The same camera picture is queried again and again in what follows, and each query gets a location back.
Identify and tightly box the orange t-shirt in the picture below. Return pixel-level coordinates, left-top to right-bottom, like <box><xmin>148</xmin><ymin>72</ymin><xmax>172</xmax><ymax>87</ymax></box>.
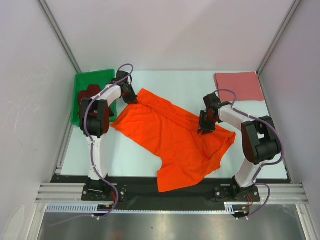
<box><xmin>111</xmin><ymin>89</ymin><xmax>236</xmax><ymax>193</ymax></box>

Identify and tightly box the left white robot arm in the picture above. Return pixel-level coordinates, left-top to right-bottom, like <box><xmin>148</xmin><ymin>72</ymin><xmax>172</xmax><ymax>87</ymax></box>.
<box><xmin>78</xmin><ymin>69</ymin><xmax>138</xmax><ymax>200</ymax></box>

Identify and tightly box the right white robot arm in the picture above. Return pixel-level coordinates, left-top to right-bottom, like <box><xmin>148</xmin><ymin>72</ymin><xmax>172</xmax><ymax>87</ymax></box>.
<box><xmin>197</xmin><ymin>92</ymin><xmax>284</xmax><ymax>202</ymax></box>

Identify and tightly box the dark red t-shirt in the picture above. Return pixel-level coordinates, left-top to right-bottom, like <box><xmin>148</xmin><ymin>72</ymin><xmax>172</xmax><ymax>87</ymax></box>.
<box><xmin>77</xmin><ymin>84</ymin><xmax>115</xmax><ymax>117</ymax></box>

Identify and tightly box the green plastic bin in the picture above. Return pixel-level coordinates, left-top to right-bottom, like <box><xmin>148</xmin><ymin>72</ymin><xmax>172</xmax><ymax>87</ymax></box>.
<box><xmin>70</xmin><ymin>69</ymin><xmax>116</xmax><ymax>127</ymax></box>

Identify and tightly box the folded pink t-shirt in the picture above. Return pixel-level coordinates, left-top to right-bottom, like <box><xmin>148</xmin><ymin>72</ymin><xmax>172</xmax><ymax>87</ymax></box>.
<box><xmin>214</xmin><ymin>71</ymin><xmax>265</xmax><ymax>101</ymax></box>

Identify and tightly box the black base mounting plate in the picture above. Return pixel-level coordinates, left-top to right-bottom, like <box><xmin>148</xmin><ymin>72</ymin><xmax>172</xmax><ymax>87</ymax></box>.
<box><xmin>50</xmin><ymin>175</ymin><xmax>261</xmax><ymax>212</ymax></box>

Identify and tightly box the white slotted cable duct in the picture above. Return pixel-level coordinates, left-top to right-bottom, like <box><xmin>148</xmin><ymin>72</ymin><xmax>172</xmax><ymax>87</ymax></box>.
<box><xmin>46</xmin><ymin>202</ymin><xmax>250</xmax><ymax>215</ymax></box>

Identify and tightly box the aluminium frame rail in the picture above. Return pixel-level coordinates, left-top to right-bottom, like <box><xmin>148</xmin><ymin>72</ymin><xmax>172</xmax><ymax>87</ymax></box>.
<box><xmin>35</xmin><ymin>183</ymin><xmax>309</xmax><ymax>205</ymax></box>

